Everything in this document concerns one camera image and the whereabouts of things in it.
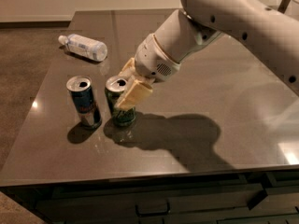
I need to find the dark drawer cabinet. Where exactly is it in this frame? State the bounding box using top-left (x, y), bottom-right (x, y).
top-left (1, 169), bottom-right (299, 224)

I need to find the clear plastic water bottle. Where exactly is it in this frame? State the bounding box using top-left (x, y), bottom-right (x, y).
top-left (58, 34), bottom-right (107, 62)

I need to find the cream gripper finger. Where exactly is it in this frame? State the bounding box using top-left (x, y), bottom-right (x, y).
top-left (114, 78), bottom-right (152, 111)
top-left (119, 58), bottom-right (135, 79)

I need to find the black drawer handle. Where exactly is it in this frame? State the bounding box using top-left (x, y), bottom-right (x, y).
top-left (135, 201), bottom-right (171, 217)

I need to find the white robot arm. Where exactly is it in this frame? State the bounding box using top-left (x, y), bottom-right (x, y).
top-left (115, 0), bottom-right (299, 111)

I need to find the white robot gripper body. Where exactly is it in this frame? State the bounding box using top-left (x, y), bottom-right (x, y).
top-left (135, 9), bottom-right (221, 82)

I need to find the green soda can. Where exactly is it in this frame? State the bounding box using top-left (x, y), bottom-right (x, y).
top-left (105, 76), bottom-right (135, 127)

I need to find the blue silver redbull can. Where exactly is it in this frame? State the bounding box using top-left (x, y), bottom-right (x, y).
top-left (66, 76), bottom-right (102, 129)

